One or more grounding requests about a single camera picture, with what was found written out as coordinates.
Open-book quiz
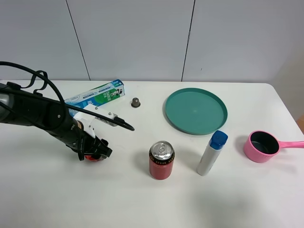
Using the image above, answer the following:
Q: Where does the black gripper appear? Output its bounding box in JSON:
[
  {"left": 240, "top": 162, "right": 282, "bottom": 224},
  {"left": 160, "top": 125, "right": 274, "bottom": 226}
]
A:
[{"left": 48, "top": 116, "right": 112, "bottom": 162}]

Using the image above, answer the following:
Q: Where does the red yellow bumpy ball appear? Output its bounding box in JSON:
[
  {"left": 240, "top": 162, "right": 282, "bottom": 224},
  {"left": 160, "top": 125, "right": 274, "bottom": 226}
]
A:
[{"left": 85, "top": 155, "right": 103, "bottom": 162}]

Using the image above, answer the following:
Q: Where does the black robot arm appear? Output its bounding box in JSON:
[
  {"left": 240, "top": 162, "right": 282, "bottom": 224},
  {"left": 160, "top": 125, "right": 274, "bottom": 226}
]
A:
[{"left": 0, "top": 83, "right": 112, "bottom": 161}]

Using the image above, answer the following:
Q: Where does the small grey coffee capsule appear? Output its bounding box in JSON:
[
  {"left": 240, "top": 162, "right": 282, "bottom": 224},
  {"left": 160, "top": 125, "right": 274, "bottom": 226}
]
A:
[{"left": 131, "top": 97, "right": 141, "bottom": 108}]

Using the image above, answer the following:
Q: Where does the blue green toothpaste box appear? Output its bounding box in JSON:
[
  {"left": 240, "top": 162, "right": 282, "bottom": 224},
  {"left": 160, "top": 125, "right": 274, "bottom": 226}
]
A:
[{"left": 65, "top": 79, "right": 125, "bottom": 108}]

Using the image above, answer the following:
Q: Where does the red soda can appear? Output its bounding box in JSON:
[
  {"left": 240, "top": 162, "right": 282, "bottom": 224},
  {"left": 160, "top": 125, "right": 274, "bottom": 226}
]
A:
[{"left": 149, "top": 141, "right": 175, "bottom": 180}]

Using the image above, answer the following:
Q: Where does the teal round plate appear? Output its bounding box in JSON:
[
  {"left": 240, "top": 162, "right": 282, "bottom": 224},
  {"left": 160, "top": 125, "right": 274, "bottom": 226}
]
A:
[{"left": 163, "top": 88, "right": 228, "bottom": 135}]

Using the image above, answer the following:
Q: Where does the white bottle blue cap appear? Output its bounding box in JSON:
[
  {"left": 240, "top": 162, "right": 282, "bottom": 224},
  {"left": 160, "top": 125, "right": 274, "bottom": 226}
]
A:
[{"left": 197, "top": 130, "right": 228, "bottom": 176}]

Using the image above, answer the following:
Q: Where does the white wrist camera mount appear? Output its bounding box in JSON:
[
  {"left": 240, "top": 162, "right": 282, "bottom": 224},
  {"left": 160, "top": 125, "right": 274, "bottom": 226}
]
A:
[{"left": 73, "top": 104, "right": 118, "bottom": 139}]

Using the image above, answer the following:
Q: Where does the pink saucepan with handle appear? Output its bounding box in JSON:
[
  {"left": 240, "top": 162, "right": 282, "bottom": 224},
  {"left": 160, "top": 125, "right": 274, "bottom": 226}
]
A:
[{"left": 243, "top": 131, "right": 304, "bottom": 163}]

